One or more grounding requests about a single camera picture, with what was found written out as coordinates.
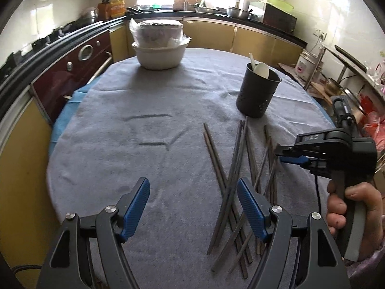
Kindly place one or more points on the dark microwave oven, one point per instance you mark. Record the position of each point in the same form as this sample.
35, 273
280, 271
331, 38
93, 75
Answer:
278, 19

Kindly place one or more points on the bagged stack of bowls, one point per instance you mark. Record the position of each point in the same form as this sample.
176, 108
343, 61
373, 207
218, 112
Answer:
156, 33

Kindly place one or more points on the blue under cloth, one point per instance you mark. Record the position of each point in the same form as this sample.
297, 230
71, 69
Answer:
67, 105

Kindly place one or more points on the red plastic bag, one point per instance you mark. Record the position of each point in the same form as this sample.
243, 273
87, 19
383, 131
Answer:
368, 105

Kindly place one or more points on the dark red built-in oven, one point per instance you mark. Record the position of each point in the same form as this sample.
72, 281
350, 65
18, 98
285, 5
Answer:
60, 72

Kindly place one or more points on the wooden box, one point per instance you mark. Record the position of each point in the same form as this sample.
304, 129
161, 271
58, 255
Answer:
185, 1

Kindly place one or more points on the small golden pot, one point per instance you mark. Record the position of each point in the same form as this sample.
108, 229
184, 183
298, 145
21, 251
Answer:
331, 85

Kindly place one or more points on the grey tablecloth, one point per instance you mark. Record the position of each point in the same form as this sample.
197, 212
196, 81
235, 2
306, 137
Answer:
135, 96

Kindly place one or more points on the shallow steel pan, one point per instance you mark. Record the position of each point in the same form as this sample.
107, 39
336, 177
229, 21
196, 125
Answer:
207, 9

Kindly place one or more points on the green plastic basin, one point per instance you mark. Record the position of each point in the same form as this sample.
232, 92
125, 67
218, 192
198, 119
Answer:
279, 3

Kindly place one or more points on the white rice cooker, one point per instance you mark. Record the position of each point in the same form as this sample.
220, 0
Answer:
306, 66

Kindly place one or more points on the white plastic spoon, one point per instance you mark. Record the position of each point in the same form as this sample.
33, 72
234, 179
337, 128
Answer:
261, 69

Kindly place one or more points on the steel wok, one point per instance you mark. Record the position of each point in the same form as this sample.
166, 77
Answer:
88, 13

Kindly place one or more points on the pile of chopsticks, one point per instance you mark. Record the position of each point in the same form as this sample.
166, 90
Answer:
232, 171

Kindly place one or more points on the knife block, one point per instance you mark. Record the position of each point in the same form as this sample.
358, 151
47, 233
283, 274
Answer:
104, 8

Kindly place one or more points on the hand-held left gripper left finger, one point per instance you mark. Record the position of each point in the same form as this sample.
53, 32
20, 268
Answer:
137, 207

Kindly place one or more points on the metal storage rack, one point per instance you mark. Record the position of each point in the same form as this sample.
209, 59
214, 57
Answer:
346, 54

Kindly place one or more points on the person's purple clothing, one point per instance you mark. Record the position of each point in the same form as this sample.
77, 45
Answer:
370, 265

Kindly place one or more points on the yellow kitchen cabinet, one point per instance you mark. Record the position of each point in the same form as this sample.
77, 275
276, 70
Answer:
255, 40
18, 171

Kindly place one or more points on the black perforated utensil holder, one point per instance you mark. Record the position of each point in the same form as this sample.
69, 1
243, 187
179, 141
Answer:
255, 96

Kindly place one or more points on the steel mixing bowl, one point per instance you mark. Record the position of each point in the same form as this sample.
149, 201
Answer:
237, 12

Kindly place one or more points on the black kitchen countertop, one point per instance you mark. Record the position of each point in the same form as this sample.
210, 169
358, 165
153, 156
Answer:
75, 36

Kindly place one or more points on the yellow oil bottle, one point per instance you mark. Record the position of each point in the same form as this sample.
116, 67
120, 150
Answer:
117, 7

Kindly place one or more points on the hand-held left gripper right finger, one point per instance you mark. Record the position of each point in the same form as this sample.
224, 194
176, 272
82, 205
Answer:
249, 207

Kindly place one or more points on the wall socket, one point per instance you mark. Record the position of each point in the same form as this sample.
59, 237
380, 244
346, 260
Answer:
321, 34

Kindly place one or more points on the gas stove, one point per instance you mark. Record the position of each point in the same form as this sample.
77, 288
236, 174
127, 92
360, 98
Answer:
51, 36

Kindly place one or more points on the person's right hand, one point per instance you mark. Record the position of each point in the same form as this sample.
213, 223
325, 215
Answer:
374, 216

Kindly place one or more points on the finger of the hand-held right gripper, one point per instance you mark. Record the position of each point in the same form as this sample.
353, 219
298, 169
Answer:
296, 160
293, 151

